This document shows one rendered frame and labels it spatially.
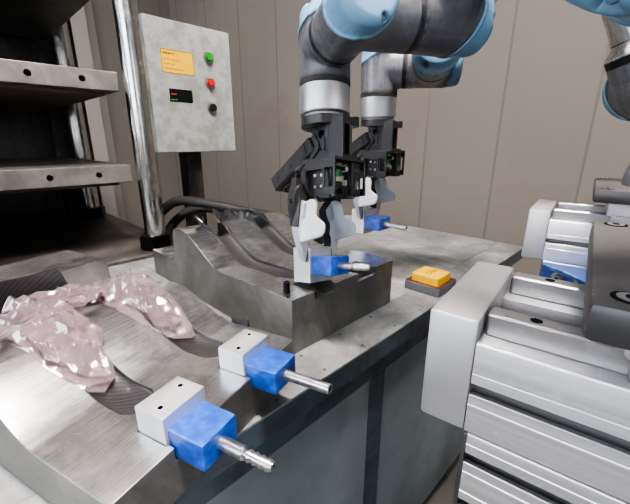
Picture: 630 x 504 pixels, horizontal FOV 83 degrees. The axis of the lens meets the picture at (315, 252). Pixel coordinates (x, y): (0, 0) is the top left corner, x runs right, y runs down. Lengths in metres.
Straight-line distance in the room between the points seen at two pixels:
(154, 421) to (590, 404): 0.32
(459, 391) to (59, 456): 0.33
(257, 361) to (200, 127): 1.08
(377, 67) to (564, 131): 1.56
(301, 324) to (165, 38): 1.07
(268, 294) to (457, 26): 0.43
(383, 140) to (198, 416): 0.62
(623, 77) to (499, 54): 1.48
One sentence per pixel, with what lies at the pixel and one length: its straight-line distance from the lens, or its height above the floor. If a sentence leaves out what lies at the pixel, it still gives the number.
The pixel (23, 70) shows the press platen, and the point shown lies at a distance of 1.22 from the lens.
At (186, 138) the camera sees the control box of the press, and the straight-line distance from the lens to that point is 1.37.
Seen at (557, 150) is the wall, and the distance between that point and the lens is 2.24.
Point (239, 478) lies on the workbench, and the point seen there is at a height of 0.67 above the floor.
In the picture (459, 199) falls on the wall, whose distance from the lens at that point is 2.34.
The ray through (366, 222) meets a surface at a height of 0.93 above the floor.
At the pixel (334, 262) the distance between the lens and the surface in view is 0.53.
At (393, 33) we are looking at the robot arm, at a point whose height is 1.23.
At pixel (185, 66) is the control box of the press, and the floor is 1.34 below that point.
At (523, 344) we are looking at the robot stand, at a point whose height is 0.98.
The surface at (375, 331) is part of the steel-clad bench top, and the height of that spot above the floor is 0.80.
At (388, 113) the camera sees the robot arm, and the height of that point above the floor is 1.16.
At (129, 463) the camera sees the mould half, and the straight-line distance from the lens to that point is 0.37.
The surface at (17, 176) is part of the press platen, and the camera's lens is 1.17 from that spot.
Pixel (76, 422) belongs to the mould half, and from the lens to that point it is 0.44.
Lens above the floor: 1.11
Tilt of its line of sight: 17 degrees down
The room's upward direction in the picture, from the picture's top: straight up
